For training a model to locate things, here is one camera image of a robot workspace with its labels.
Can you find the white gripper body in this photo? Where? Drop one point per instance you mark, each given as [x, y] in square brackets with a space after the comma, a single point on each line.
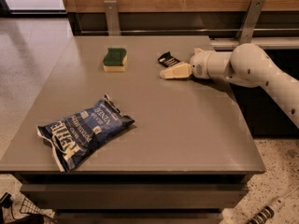
[198, 64]

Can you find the black rxbar chocolate wrapper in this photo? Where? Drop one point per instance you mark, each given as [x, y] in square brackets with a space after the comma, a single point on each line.
[167, 60]

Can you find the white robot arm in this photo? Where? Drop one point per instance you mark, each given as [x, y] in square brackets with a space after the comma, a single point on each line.
[247, 65]

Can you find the green and yellow sponge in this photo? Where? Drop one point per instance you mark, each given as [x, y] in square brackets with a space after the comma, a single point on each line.
[115, 60]

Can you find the blue kettle chips bag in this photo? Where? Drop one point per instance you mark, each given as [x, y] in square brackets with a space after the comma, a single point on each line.
[76, 137]

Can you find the grey table drawer front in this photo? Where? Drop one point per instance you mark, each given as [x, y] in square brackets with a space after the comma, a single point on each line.
[135, 196]

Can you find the white power strip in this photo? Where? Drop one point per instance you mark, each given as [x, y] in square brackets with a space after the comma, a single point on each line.
[269, 210]

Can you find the right metal bracket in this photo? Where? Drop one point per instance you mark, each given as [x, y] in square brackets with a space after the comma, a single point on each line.
[246, 31]

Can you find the metal bracket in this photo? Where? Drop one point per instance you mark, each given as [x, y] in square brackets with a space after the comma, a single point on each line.
[246, 31]
[112, 17]

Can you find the left metal bracket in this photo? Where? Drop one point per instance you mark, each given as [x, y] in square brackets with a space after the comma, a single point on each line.
[112, 17]

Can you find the metal rail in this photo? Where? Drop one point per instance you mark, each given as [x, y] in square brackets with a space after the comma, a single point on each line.
[284, 32]

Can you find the black wire basket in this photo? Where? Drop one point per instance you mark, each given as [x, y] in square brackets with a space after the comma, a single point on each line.
[18, 209]

